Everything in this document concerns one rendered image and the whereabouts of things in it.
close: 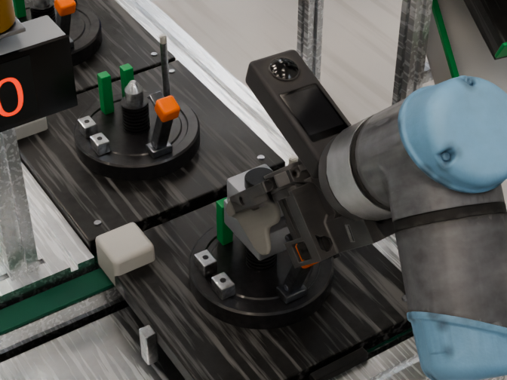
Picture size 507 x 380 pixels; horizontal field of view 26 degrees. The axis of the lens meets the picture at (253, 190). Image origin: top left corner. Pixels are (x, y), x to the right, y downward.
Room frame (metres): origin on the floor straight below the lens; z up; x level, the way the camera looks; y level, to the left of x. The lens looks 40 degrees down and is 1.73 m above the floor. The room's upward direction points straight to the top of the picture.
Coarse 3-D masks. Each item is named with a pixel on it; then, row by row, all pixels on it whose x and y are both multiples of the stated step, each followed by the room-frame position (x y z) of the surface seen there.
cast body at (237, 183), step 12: (264, 168) 0.78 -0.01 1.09; (228, 180) 0.77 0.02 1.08; (240, 180) 0.77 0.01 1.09; (252, 180) 0.76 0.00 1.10; (264, 180) 0.76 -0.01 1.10; (228, 192) 0.77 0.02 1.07; (264, 204) 0.74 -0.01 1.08; (228, 216) 0.77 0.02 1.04; (240, 228) 0.75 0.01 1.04; (276, 228) 0.74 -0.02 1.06; (240, 240) 0.75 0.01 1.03; (276, 240) 0.73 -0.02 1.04; (252, 252) 0.73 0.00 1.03; (276, 252) 0.73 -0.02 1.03
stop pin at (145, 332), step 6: (144, 330) 0.69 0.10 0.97; (150, 330) 0.69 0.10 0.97; (144, 336) 0.69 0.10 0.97; (150, 336) 0.69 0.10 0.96; (144, 342) 0.69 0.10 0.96; (150, 342) 0.69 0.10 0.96; (156, 342) 0.69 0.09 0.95; (144, 348) 0.69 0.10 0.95; (150, 348) 0.69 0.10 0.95; (156, 348) 0.69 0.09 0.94; (144, 354) 0.69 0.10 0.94; (150, 354) 0.69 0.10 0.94; (156, 354) 0.69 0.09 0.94; (150, 360) 0.69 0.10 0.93; (156, 360) 0.69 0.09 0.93
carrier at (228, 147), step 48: (96, 96) 1.06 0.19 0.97; (144, 96) 0.99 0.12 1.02; (192, 96) 1.06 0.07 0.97; (48, 144) 0.97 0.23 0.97; (96, 144) 0.93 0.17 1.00; (144, 144) 0.94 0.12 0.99; (192, 144) 0.95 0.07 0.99; (240, 144) 0.97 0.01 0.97; (48, 192) 0.89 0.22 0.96; (96, 192) 0.89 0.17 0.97; (144, 192) 0.89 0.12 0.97; (192, 192) 0.89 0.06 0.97
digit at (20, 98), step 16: (0, 64) 0.74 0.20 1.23; (16, 64) 0.74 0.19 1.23; (0, 80) 0.73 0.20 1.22; (16, 80) 0.74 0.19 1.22; (32, 80) 0.75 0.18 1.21; (0, 96) 0.73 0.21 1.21; (16, 96) 0.74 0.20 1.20; (32, 96) 0.75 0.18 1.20; (0, 112) 0.73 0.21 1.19; (16, 112) 0.74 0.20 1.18; (32, 112) 0.75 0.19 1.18
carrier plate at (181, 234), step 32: (192, 224) 0.84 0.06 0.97; (160, 256) 0.79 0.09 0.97; (352, 256) 0.79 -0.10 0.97; (384, 256) 0.79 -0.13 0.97; (128, 288) 0.75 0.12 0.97; (160, 288) 0.75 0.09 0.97; (352, 288) 0.75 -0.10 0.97; (384, 288) 0.75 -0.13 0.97; (160, 320) 0.70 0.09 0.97; (192, 320) 0.70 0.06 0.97; (320, 320) 0.70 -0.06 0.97; (352, 320) 0.70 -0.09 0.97; (384, 320) 0.70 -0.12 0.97; (192, 352) 0.66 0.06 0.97; (224, 352) 0.66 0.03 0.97; (256, 352) 0.66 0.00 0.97; (288, 352) 0.66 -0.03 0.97; (320, 352) 0.66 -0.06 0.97
